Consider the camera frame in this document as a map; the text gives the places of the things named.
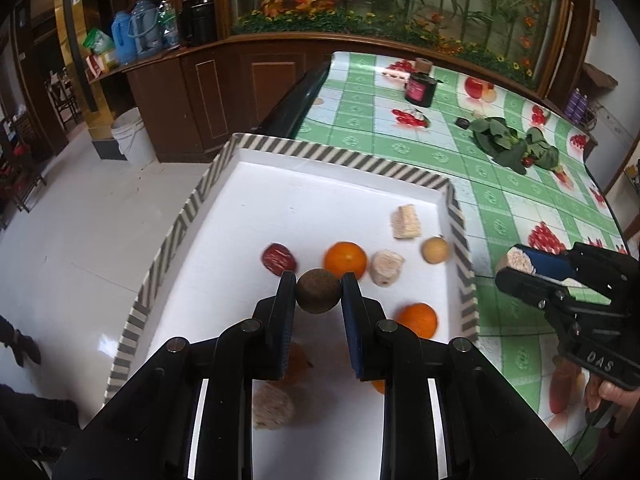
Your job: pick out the tan longan fruit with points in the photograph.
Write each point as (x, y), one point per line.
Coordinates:
(434, 249)

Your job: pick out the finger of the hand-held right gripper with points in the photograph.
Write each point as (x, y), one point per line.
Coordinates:
(552, 266)
(525, 285)

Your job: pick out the grey-blue thermos jug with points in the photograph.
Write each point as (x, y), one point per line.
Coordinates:
(147, 30)

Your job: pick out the striped white tray box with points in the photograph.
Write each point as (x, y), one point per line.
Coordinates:
(300, 200)

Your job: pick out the red jujube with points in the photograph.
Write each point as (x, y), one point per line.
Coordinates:
(278, 258)

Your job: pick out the person's right hand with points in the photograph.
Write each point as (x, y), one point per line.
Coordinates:
(620, 402)

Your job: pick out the square beige cake piece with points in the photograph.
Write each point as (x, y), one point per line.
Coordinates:
(406, 221)

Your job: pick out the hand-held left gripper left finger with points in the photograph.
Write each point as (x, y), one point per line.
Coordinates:
(289, 330)

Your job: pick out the clear plastic bottle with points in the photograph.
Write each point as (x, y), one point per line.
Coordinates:
(170, 25)

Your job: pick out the black kettle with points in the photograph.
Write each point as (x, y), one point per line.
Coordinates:
(200, 17)

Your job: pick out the person's dark trouser leg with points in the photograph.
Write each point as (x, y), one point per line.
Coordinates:
(35, 420)

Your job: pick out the green packet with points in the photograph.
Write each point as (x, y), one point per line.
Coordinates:
(97, 42)

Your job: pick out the wooden cabinet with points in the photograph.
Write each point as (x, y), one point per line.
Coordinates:
(225, 95)

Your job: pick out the orange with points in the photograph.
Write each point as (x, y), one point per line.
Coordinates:
(345, 259)
(378, 386)
(299, 362)
(417, 320)

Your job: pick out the bok choy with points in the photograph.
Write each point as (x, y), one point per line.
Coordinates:
(495, 137)
(542, 150)

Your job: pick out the black jar red label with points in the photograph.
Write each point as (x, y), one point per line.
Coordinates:
(419, 89)

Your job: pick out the white plastic bucket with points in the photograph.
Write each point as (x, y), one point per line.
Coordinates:
(132, 135)

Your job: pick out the brown round fruit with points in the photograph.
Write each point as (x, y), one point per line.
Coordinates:
(317, 291)

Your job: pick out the purple bottles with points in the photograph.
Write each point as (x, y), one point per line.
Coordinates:
(575, 102)

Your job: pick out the small dark round lid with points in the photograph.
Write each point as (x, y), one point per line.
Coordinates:
(462, 122)

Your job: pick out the brown tape roll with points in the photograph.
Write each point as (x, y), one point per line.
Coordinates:
(424, 65)

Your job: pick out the wooden chair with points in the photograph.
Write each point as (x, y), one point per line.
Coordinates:
(62, 100)

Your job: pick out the small beige cylinder cake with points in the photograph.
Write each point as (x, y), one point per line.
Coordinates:
(517, 260)

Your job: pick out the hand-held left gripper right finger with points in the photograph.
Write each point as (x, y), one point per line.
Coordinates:
(352, 330)

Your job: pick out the blue thermos jug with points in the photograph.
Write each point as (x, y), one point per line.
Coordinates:
(122, 37)

